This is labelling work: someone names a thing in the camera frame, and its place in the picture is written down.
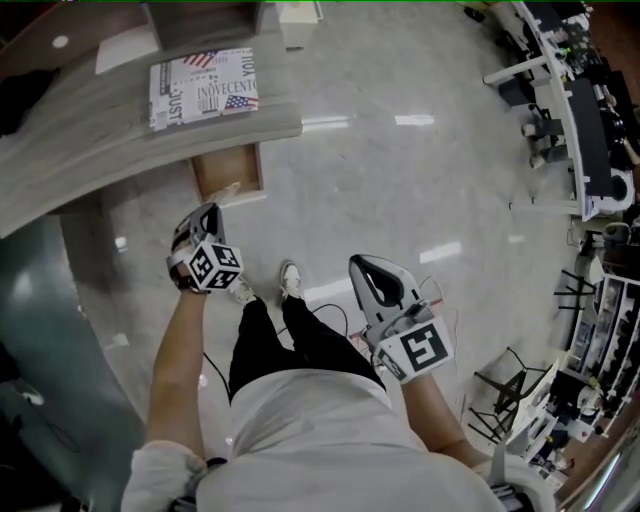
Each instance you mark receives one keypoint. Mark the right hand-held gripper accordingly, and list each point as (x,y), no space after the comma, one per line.
(422,347)

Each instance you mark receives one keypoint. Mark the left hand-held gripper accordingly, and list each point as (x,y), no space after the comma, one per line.
(215,265)

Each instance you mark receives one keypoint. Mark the person's right forearm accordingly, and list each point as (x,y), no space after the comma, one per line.
(435,415)

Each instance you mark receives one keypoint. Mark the person's left forearm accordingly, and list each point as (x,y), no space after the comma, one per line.
(175,375)

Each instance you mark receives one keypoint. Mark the person's left white shoe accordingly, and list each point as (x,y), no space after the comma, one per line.
(244,291)

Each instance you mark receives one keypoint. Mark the person's white shoe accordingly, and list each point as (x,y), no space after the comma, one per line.
(244,291)
(290,277)

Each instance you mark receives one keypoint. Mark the person's black trousers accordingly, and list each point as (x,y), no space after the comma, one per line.
(310,345)

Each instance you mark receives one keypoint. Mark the person's right white shoe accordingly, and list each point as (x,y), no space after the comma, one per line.
(290,277)

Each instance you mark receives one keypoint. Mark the printed flat box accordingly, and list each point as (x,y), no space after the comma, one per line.
(200,90)

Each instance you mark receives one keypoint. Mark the grey wooden desk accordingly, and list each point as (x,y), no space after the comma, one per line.
(75,145)

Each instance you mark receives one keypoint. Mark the black folding stand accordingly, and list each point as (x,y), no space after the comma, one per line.
(575,290)
(510,390)

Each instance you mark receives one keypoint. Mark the person's white shirt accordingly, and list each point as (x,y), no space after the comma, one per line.
(320,450)

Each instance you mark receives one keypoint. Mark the white paper sheet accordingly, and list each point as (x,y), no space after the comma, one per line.
(125,55)

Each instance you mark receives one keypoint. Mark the grey wooden shelf hutch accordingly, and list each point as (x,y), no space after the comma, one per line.
(200,22)

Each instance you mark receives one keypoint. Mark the black cloth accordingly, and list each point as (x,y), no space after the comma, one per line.
(20,100)

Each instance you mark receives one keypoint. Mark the white storage shelf rack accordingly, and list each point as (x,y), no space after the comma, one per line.
(607,350)

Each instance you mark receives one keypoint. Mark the white rolling cabinet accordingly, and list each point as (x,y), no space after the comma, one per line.
(300,22)

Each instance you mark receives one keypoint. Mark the white round disc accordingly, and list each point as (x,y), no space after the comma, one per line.
(60,41)

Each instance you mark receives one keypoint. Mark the long white office desk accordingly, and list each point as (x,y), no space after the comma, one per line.
(575,150)

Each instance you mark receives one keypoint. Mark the black computer tower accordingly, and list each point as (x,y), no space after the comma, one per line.
(515,92)

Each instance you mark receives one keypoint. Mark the black desk mat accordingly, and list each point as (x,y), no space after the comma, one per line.
(592,140)

